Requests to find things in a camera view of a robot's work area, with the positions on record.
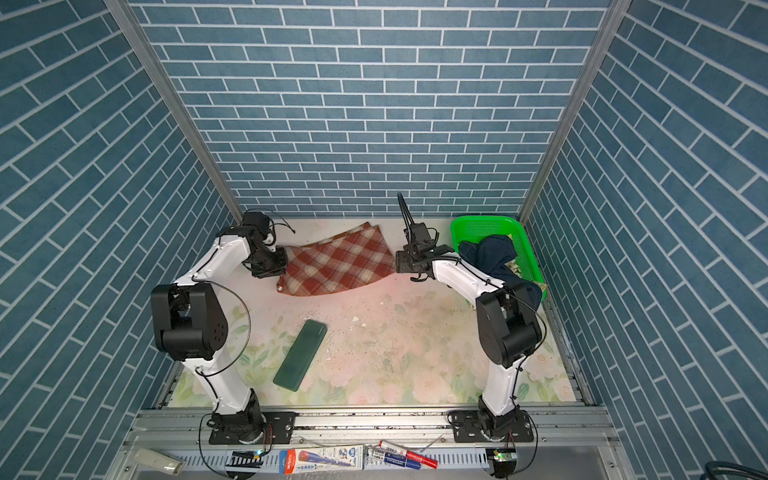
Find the green plastic basket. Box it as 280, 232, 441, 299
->
450, 215, 547, 299

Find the red plaid skirt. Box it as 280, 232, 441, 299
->
276, 222, 395, 297

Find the dark blue denim skirt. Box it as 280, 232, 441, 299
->
458, 235, 543, 311

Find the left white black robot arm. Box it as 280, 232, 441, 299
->
150, 227, 286, 444

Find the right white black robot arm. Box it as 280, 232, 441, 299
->
396, 246, 546, 441

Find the yellow floral skirt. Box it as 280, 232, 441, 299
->
505, 259, 522, 277

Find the dark green rectangular board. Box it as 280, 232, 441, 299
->
273, 320, 328, 392

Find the marker package box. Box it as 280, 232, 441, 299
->
278, 445, 365, 475

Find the blue marker pen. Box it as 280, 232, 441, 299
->
367, 448, 421, 470

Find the grey white small device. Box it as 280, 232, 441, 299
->
133, 448, 185, 476

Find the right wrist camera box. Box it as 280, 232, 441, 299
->
405, 222, 433, 250

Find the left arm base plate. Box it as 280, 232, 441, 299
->
205, 411, 296, 446

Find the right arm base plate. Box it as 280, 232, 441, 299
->
447, 409, 535, 443

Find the aluminium front rail frame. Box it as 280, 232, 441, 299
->
106, 403, 634, 479

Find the black cable bottom right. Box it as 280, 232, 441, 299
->
703, 460, 768, 480

